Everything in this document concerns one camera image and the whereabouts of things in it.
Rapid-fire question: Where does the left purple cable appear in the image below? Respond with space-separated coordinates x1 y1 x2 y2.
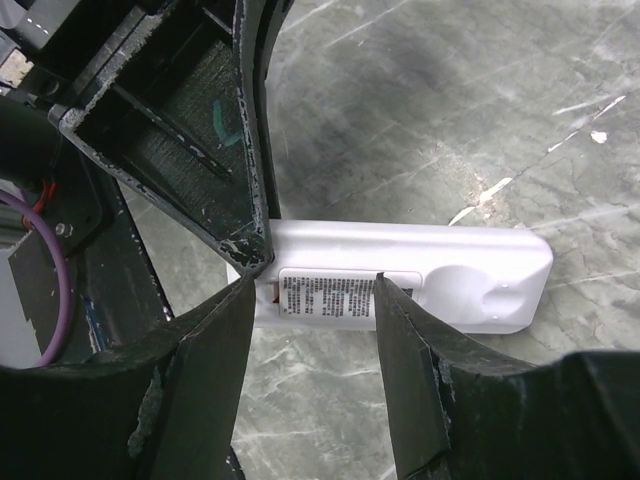
0 188 77 369

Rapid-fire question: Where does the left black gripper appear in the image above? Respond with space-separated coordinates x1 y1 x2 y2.
1 1 150 110

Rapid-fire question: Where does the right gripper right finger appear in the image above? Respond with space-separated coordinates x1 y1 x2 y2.
374 276 639 479

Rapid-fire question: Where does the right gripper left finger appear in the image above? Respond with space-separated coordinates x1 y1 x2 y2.
1 277 256 479

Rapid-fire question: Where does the black base bar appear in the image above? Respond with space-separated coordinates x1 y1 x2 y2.
59 176 173 363

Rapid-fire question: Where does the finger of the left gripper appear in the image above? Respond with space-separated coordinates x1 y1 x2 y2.
49 1 275 275

